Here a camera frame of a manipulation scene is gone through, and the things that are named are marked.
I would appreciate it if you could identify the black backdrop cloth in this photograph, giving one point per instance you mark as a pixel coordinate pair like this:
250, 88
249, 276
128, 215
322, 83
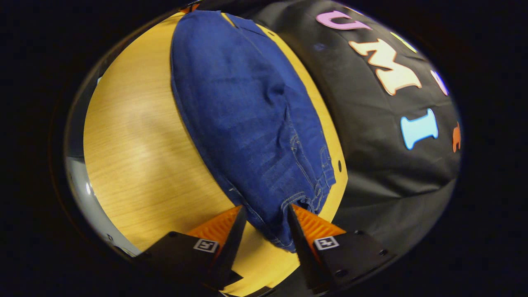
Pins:
363, 144

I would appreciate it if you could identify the blue denim jeans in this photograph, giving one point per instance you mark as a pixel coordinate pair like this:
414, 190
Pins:
239, 115

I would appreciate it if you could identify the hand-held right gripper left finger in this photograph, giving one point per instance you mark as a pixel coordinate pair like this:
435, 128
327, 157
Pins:
231, 247

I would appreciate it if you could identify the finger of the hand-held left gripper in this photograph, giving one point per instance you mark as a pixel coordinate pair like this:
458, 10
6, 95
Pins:
190, 8

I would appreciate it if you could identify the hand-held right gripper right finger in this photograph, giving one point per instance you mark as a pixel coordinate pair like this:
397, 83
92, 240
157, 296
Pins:
301, 251

